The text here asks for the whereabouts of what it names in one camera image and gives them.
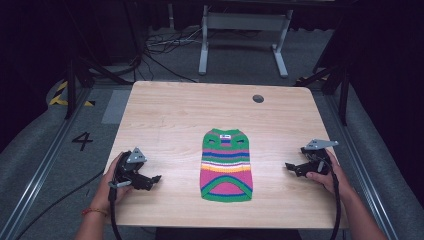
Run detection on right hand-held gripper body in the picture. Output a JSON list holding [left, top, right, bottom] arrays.
[[298, 138, 340, 178]]

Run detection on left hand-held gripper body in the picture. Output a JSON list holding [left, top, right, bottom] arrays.
[[108, 146, 152, 192]]

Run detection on person's right hand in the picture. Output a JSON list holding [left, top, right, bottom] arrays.
[[305, 149, 352, 198]]

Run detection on person's left hand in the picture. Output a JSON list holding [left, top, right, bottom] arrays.
[[97, 151, 135, 210]]

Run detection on grey floor plate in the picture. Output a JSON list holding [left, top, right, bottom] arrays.
[[101, 88, 133, 125]]

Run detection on striped knitted pet sweater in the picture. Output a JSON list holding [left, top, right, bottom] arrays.
[[199, 127, 254, 204]]

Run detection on black tripod stand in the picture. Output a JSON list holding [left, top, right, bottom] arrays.
[[293, 63, 352, 127], [64, 54, 135, 121]]

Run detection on yellow black hazard tape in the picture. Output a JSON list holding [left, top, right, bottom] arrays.
[[48, 80, 96, 108]]

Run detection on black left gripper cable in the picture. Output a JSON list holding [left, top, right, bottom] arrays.
[[107, 187, 124, 240]]

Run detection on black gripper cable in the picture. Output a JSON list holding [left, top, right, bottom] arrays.
[[319, 156, 343, 240], [107, 187, 124, 240]]

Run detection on aluminium floor rail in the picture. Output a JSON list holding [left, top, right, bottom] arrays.
[[0, 87, 94, 240], [324, 93, 401, 240]]

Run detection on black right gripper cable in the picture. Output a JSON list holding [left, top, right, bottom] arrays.
[[319, 156, 343, 240]]

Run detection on orange bead bracelet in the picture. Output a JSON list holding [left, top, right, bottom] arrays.
[[81, 207, 110, 218]]

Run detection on thin black floor cable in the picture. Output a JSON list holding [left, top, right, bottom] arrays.
[[14, 169, 106, 240]]

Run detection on bundle of floor cables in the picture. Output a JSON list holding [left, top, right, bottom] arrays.
[[134, 25, 205, 84]]

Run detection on grey metal stand frame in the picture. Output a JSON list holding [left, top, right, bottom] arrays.
[[198, 4, 295, 80]]

